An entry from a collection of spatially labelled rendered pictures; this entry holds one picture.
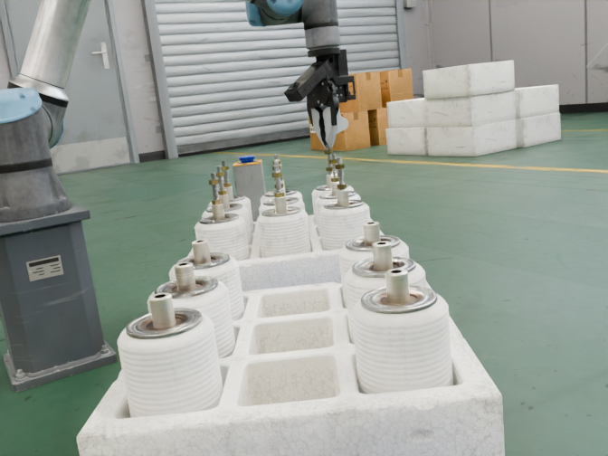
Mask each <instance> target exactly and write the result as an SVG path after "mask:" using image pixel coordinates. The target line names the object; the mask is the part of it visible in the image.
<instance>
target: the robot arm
mask: <svg viewBox="0 0 608 456"><path fill-rule="evenodd" d="M90 1H91V0H42V2H41V4H40V8H39V11H38V15H37V17H36V20H35V24H34V27H33V32H32V35H31V39H30V42H29V44H28V48H27V51H26V55H25V57H24V63H23V66H22V69H21V72H20V74H19V75H18V76H16V77H14V78H12V79H11V80H9V82H8V85H7V88H6V89H5V90H0V223H10V222H18V221H24V220H30V219H35V218H40V217H44V216H48V215H53V214H58V213H62V212H65V211H67V210H69V209H71V203H70V198H69V196H68V195H67V193H66V191H65V189H64V188H63V186H62V183H61V181H60V180H59V178H58V176H57V175H56V173H55V172H54V169H53V165H52V157H51V151H50V150H51V149H52V148H53V147H55V146H56V145H57V144H58V142H59V141H60V140H61V138H62V134H63V131H64V120H63V118H64V115H65V112H66V109H67V106H68V103H69V99H68V97H67V95H66V93H65V91H64V87H65V84H66V81H67V78H68V75H69V72H70V69H71V64H72V61H73V57H74V54H75V52H76V49H77V45H78V42H79V40H80V36H81V31H82V27H83V25H84V22H85V19H86V15H87V13H88V10H89V6H90ZM245 6H246V14H247V19H248V22H249V25H250V26H253V27H255V26H262V27H266V26H270V25H281V24H299V23H303V24H304V31H305V39H306V48H307V49H308V50H309V51H308V57H309V58H314V57H316V62H314V63H313V64H312V65H311V66H310V67H309V68H308V69H307V70H306V71H305V72H304V73H303V74H302V75H301V76H300V77H299V78H298V79H297V80H296V81H295V82H294V83H292V84H291V85H290V86H289V87H288V89H287V90H286V91H285V92H284V94H285V96H286V97H287V99H288V101H289V102H293V101H297V102H298V101H302V100H303V99H304V98H305V97H306V96H307V110H308V114H309V119H310V122H311V124H312V127H314V129H315V131H316V133H317V135H318V138H319V139H320V141H321V143H322V144H323V146H324V148H326V145H328V147H329V148H332V147H333V145H334V143H335V139H336V134H337V133H339V132H341V131H343V130H345V129H346V128H347V127H348V121H347V119H345V118H343V117H341V115H340V109H339V103H341V102H347V101H348V100H355V99H356V90H355V79H354V76H348V67H347V49H342V50H340V48H339V47H338V46H339V45H340V36H339V27H338V19H337V0H245ZM349 82H353V92H354V95H351V93H350V91H349V90H348V83H349ZM321 104H323V105H324V106H321V107H320V105H321ZM325 106H327V107H325Z"/></svg>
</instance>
